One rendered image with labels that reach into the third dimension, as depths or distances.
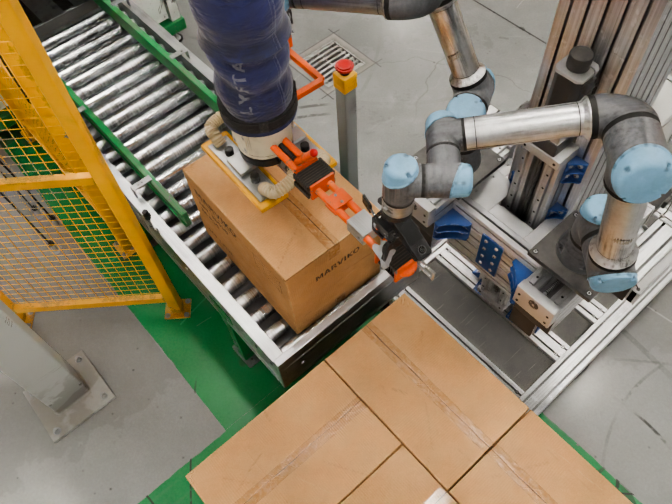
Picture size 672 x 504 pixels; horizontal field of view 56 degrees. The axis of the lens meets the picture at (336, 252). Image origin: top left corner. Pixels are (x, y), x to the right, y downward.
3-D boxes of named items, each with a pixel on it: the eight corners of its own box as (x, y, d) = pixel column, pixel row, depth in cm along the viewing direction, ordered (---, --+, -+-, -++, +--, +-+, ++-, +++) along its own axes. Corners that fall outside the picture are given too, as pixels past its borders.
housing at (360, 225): (345, 230, 172) (345, 220, 168) (364, 217, 174) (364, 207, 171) (362, 246, 169) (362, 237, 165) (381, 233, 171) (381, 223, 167)
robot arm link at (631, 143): (624, 249, 173) (667, 107, 128) (636, 298, 165) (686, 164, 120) (577, 253, 175) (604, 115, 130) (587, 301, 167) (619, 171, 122)
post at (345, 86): (342, 224, 321) (332, 72, 237) (352, 216, 323) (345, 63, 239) (351, 232, 318) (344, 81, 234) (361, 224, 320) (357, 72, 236)
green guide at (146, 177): (-2, 46, 322) (-11, 31, 314) (17, 36, 325) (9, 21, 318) (171, 238, 254) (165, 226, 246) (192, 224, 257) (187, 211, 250)
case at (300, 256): (206, 232, 256) (181, 168, 222) (285, 180, 268) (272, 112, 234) (297, 335, 230) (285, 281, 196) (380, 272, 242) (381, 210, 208)
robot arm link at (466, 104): (437, 147, 197) (441, 116, 185) (448, 117, 203) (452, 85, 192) (475, 156, 194) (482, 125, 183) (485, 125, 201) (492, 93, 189)
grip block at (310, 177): (292, 184, 181) (290, 171, 176) (319, 167, 185) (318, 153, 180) (310, 202, 178) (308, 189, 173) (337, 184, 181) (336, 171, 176)
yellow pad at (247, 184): (201, 148, 203) (197, 138, 199) (227, 133, 207) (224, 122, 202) (262, 214, 189) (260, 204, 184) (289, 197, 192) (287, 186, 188)
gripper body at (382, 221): (393, 215, 161) (395, 185, 150) (416, 236, 157) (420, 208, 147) (370, 231, 158) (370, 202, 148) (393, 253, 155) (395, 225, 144)
